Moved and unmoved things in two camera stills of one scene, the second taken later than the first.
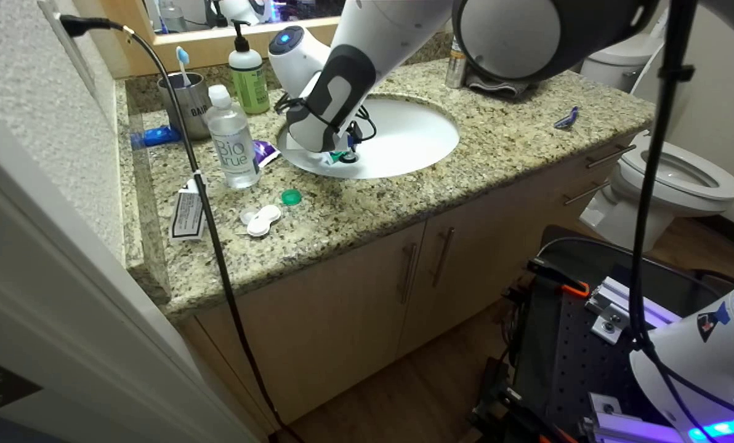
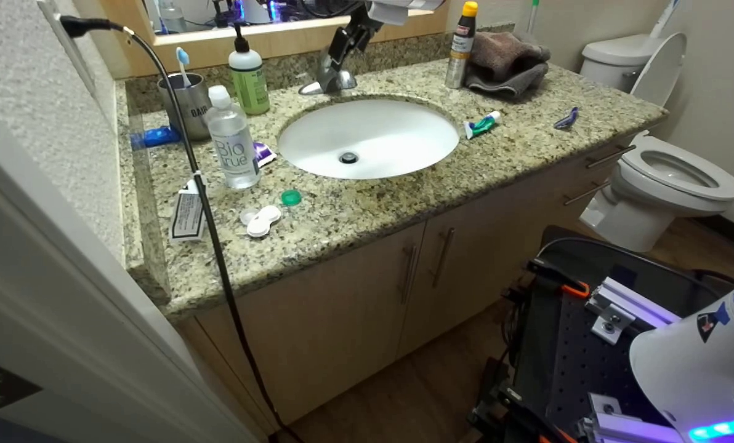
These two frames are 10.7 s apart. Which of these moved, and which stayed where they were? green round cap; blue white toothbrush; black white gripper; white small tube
Moved: black white gripper
Stayed: blue white toothbrush; green round cap; white small tube
